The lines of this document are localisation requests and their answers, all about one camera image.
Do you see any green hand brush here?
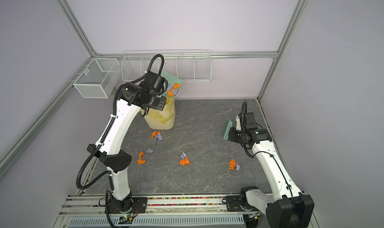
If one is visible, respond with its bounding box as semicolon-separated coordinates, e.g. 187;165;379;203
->
222;119;233;140

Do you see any green plastic dustpan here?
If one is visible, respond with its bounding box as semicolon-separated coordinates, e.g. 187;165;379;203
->
161;72;184;97

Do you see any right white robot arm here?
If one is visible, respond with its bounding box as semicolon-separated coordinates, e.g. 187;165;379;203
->
223;101;315;228

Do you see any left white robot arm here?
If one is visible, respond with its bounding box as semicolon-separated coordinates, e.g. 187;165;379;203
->
76;54;168;213

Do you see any beige bin with yellow bag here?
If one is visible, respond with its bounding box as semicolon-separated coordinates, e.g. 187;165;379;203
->
144;97;176;130

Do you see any orange paper scrap far right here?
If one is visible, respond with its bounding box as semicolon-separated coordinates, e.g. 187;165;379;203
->
167;83;181;97

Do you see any orange paper scrap right front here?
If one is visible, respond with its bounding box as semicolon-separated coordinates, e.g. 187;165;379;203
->
229;159;237;170

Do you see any orange paper scrap near bin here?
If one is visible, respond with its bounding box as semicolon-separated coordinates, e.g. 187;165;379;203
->
151;131;161;139

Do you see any purple paper scrap near bin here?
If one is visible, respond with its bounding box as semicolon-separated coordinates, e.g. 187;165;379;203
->
154;133;164;141

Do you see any orange paper scrap centre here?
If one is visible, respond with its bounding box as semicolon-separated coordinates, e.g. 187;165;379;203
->
179;156;191;166

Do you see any small white mesh basket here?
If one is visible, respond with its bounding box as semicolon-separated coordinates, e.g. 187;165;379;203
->
74;58;121;99

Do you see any orange paper scrap left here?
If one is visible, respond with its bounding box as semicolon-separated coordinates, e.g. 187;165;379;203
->
137;152;146;165

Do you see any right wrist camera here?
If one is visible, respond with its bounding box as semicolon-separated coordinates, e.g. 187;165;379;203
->
236;113;259;132

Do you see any long white wire basket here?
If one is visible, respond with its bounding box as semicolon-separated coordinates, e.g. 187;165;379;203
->
121;50;212;82

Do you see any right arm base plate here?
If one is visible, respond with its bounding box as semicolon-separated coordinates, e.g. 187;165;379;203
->
223;194;267;214

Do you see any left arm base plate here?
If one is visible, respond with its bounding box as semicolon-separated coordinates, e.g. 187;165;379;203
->
106;197;148;214

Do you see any aluminium front rail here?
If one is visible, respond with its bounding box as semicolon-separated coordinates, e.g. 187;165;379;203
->
59;194;263;220

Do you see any white vented cable duct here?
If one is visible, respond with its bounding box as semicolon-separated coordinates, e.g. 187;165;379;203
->
68;214;245;228

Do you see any aluminium corner frame post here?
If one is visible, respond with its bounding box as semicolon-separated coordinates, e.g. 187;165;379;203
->
257;0;316;101

